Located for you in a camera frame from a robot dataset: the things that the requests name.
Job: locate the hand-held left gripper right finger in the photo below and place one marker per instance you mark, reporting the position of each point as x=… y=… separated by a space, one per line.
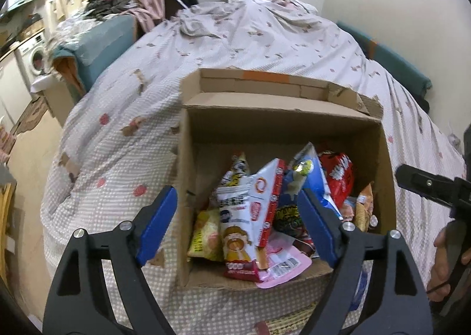
x=316 y=232

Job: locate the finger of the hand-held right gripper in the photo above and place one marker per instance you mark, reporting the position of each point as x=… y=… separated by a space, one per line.
x=423 y=182

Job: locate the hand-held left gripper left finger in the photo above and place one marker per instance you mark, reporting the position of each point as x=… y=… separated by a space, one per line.
x=158 y=224

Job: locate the yellow snack packet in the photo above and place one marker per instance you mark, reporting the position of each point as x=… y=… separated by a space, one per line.
x=206 y=235

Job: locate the tan orange snack packet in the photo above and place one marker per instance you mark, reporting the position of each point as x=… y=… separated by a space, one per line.
x=364 y=206

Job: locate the white snack packet red label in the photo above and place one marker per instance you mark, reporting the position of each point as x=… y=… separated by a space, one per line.
x=266 y=191

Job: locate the white red cartoon snack packet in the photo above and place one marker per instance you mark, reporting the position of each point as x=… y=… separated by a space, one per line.
x=235 y=243

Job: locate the black white snack packet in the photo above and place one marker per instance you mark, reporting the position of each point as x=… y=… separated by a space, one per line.
x=235 y=173

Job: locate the brown cardboard box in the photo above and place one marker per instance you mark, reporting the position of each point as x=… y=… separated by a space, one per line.
x=279 y=125

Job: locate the person's right hand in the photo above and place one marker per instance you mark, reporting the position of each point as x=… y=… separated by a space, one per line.
x=439 y=276

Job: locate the dark green snack packet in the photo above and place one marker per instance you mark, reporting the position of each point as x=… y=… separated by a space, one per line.
x=289 y=221

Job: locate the pink snack packet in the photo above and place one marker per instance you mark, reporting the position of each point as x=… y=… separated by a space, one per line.
x=283 y=265

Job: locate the blue white snack packet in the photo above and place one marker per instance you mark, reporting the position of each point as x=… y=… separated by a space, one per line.
x=360 y=287

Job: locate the yellowish flat snack packet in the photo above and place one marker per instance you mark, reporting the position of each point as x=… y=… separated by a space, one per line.
x=290 y=320

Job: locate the teal pillow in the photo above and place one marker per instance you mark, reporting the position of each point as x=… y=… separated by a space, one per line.
x=390 y=58

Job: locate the plain cardboard carton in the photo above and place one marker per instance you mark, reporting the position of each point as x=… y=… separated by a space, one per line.
x=55 y=99

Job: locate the white dotted printed blanket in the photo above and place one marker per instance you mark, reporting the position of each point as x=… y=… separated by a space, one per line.
x=257 y=44

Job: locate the white cabinet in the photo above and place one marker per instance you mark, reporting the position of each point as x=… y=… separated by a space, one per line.
x=11 y=88

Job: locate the white washing machine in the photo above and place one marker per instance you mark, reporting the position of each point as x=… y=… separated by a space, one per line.
x=35 y=58

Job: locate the clear plastic bag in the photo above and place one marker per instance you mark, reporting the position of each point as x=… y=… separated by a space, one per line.
x=66 y=33

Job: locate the pile of dark clothes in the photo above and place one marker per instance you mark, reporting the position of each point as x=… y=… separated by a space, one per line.
x=110 y=0

